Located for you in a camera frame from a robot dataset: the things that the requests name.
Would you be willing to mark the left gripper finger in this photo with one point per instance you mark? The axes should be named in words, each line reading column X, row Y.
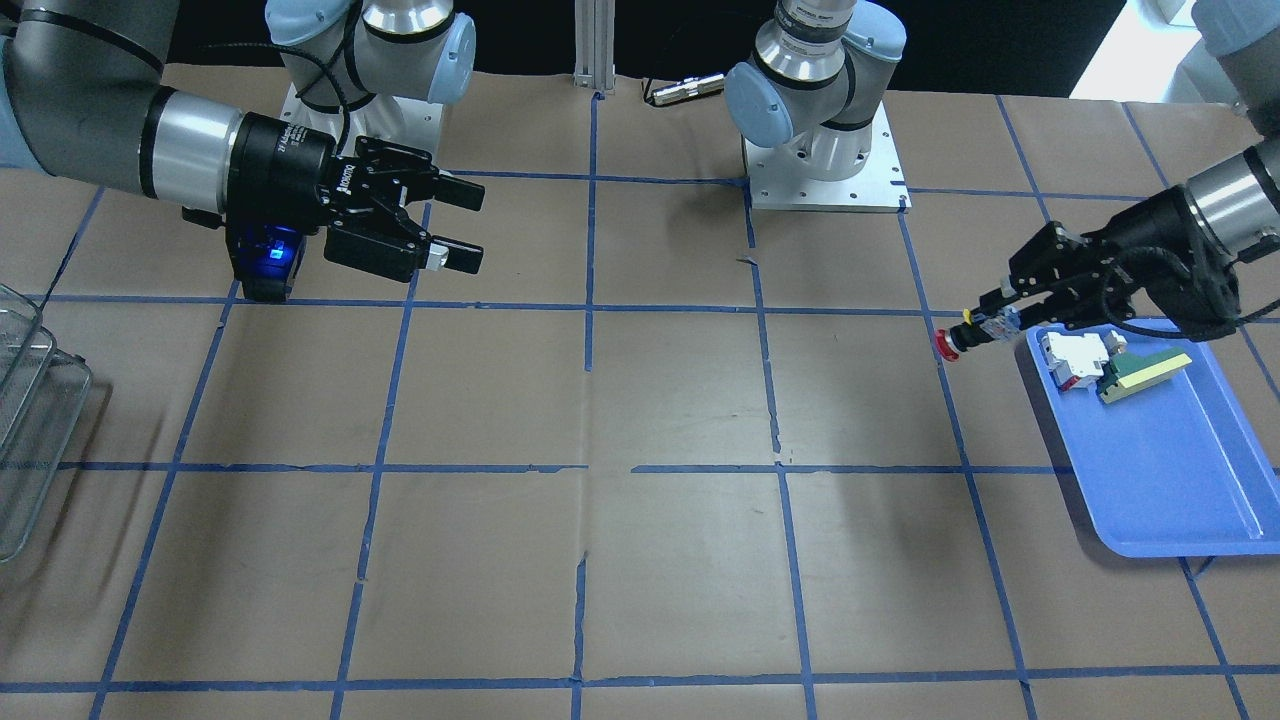
column 1068, row 266
column 1074, row 305

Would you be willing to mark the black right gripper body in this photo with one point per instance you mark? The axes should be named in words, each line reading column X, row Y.
column 283, row 160

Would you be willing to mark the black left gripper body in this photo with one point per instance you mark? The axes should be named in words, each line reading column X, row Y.
column 1150, row 232

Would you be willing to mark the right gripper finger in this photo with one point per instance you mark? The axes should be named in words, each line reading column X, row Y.
column 386, row 177
column 389, row 244

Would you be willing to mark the red emergency stop button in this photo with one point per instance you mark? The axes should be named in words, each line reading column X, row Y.
column 978, row 329

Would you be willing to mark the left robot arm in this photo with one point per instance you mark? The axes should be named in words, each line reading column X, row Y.
column 820, row 68

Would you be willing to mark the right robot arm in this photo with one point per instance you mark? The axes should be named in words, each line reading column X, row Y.
column 84, row 98

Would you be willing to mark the white circuit breaker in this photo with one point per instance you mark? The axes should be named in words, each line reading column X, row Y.
column 1074, row 361

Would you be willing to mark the green yellow terminal block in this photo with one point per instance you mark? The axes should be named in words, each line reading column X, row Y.
column 1127, row 373

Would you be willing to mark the blue plastic tray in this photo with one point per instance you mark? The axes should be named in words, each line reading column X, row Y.
column 1176, row 470

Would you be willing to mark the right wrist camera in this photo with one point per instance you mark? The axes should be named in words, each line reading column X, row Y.
column 265, row 259

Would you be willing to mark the aluminium frame post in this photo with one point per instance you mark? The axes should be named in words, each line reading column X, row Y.
column 594, row 28

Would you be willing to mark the silver cable connector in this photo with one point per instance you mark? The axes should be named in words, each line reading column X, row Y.
column 687, row 90

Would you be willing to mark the silver wire mesh shelf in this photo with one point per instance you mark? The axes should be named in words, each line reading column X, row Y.
column 43, row 390

